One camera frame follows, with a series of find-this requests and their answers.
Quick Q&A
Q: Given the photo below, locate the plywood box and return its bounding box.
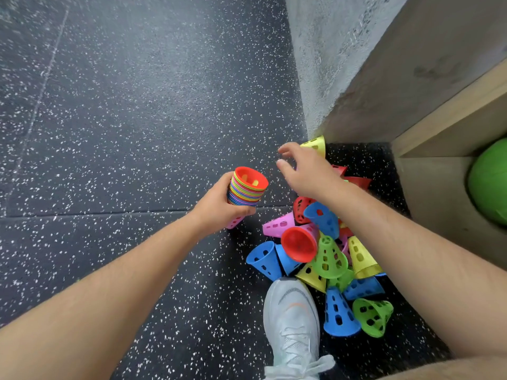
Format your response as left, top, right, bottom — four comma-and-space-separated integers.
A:
317, 0, 507, 270

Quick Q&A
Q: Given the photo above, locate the person's bare leg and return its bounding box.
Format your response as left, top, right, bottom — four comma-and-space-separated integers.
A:
375, 354, 507, 380

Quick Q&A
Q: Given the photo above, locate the person's left forearm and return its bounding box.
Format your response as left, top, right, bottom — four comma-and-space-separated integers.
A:
0, 211, 199, 380

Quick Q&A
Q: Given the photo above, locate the white sports shoe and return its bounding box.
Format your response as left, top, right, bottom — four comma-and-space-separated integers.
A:
262, 277, 336, 380

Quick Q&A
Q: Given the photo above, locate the pile of loose colourful cones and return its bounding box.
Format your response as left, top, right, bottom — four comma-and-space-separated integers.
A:
246, 135, 394, 339

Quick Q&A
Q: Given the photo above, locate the green ball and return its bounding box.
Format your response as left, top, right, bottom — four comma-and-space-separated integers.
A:
466, 138, 507, 227

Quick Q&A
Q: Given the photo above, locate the person's right hand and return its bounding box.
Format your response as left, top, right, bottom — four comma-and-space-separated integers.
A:
276, 142, 346, 202

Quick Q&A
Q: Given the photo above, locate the nested multicolour cone stack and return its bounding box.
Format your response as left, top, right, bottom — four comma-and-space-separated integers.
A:
226, 166, 269, 230

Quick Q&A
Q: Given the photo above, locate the person's right forearm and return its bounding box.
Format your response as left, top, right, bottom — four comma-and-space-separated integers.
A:
332, 185, 507, 357

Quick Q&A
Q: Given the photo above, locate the person's left hand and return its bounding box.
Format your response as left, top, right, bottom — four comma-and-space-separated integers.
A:
189, 171, 257, 238

